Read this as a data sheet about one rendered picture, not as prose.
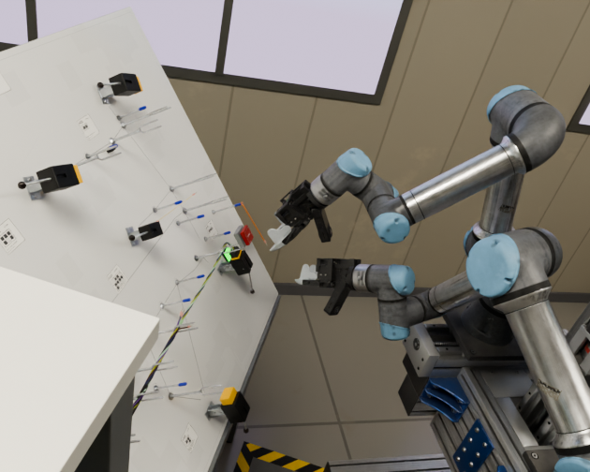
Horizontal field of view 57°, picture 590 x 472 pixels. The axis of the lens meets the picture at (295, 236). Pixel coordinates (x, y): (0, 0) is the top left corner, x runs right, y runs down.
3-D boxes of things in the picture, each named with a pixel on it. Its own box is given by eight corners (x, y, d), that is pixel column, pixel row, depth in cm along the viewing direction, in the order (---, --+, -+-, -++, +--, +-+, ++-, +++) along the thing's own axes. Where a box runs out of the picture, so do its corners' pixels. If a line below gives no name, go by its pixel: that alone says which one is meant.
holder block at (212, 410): (222, 441, 140) (256, 438, 136) (200, 409, 135) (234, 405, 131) (228, 427, 144) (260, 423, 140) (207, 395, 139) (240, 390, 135)
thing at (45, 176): (-10, 182, 96) (25, 168, 92) (38, 174, 106) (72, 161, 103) (-1, 207, 96) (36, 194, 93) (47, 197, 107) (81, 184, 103)
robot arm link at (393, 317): (426, 332, 142) (422, 292, 140) (395, 344, 136) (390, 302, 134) (405, 328, 148) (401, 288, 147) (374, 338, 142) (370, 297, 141)
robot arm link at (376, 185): (387, 228, 136) (355, 208, 131) (376, 204, 145) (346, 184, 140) (408, 206, 133) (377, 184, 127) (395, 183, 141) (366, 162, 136)
